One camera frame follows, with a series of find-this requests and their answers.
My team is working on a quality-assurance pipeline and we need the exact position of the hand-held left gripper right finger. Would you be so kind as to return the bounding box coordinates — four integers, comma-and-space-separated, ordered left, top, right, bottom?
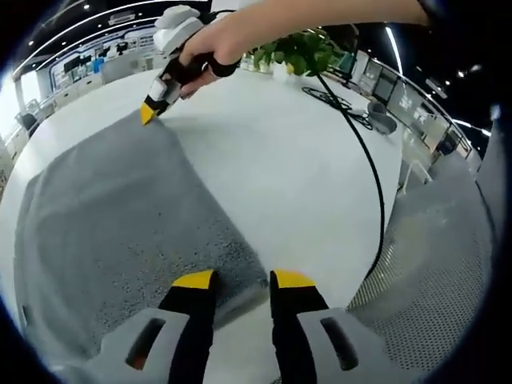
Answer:
270, 270, 395, 384

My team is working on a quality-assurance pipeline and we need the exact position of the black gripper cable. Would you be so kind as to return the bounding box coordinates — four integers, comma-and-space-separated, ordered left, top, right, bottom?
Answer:
306, 63, 387, 283

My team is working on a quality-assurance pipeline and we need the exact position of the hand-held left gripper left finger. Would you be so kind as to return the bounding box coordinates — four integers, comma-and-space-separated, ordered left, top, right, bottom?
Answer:
90, 270, 219, 384

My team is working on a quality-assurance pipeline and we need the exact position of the white plant pot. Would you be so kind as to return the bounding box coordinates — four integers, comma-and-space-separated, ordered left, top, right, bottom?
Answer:
271, 59, 306, 80

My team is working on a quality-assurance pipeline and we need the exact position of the black wrist strap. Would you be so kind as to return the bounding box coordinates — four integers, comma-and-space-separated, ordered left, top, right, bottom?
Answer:
210, 54, 244, 80

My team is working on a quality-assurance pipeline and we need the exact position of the person's right hand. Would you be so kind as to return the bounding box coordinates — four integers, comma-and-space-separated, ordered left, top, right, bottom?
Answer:
178, 14, 246, 101

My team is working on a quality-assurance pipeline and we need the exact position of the grey mesh chair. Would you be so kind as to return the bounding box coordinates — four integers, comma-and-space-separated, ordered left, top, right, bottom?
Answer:
345, 115, 503, 375

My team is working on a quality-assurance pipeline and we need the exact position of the white table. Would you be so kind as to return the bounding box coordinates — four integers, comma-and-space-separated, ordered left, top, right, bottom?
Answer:
0, 67, 406, 325

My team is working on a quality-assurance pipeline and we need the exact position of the coiled black cable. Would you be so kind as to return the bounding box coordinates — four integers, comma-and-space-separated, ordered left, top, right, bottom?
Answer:
301, 85, 375, 131

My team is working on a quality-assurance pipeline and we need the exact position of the green leafy plant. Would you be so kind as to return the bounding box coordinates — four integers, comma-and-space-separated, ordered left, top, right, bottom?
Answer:
247, 28, 343, 78

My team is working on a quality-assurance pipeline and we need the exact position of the grey towel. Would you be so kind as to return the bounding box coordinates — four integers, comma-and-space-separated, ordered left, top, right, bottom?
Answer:
13, 115, 270, 361

